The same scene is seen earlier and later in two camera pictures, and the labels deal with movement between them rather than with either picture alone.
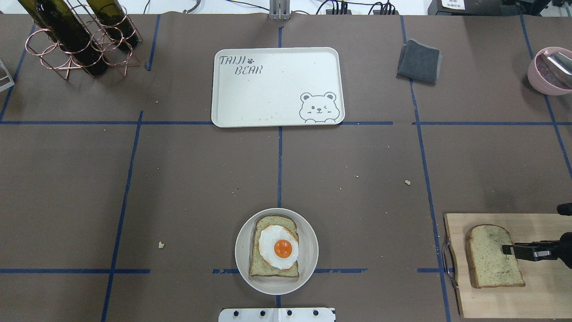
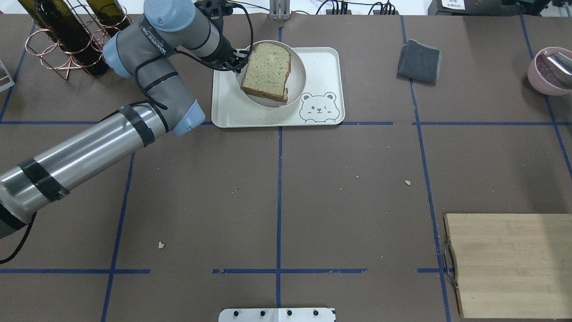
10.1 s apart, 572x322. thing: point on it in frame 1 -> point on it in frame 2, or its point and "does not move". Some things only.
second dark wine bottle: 111,17 does not move
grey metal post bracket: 279,10 does not move
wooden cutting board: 547,293 does not move
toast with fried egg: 274,247 -> 250,92
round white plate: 276,251 -> 274,75
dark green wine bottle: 59,23 does not move
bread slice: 489,266 -> 267,68
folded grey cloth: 420,62 does not move
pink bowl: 546,78 does not move
